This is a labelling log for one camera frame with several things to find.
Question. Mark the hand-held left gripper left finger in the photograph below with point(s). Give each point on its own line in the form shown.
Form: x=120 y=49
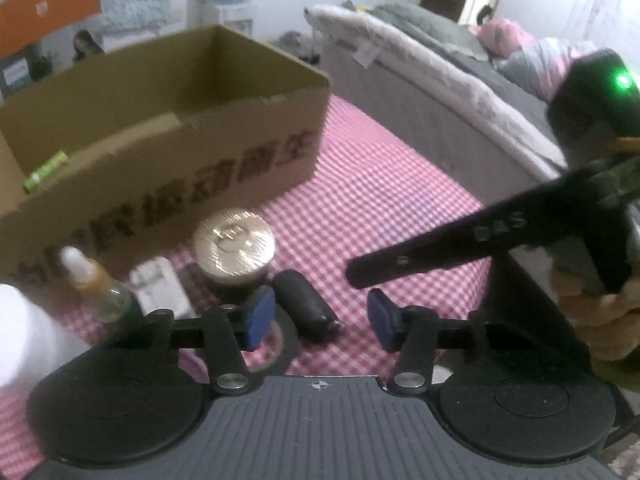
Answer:
x=259 y=317

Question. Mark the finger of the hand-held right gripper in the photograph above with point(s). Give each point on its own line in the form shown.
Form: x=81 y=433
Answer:
x=450 y=242

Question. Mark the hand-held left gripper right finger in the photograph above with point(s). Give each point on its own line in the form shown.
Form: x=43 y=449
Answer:
x=381 y=321

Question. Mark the black tape roll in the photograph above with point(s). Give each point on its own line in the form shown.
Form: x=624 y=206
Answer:
x=287 y=342

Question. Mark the black key fob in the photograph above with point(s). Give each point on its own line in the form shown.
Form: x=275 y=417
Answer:
x=300 y=296

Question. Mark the amber dropper bottle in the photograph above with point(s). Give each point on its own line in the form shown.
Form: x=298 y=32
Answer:
x=97 y=282

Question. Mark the brown cardboard box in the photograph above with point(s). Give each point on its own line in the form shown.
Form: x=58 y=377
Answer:
x=165 y=160

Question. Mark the white plastic bottle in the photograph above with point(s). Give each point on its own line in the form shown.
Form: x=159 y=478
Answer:
x=30 y=335

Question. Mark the person's right hand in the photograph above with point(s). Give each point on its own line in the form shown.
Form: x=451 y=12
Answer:
x=600 y=325

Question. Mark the pink grey plaid cloth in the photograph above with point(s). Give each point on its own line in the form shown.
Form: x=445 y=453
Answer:
x=550 y=65

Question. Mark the gold lid jar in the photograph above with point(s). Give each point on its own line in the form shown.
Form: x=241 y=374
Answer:
x=234 y=245

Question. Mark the pink checkered cloth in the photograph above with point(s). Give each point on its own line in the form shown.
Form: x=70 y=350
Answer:
x=380 y=200

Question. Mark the small white box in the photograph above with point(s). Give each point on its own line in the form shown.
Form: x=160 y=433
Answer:
x=159 y=285

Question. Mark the pink pillow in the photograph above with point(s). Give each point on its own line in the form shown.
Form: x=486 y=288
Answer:
x=502 y=35

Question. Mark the bed with blankets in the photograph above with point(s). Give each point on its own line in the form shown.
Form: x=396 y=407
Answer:
x=440 y=80

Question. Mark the grey green quilt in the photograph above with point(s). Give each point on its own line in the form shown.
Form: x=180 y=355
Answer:
x=430 y=27

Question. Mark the green lip balm tube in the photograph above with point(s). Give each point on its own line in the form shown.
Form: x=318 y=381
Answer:
x=46 y=171

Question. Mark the orange printed carton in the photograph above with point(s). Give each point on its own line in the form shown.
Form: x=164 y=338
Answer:
x=45 y=10

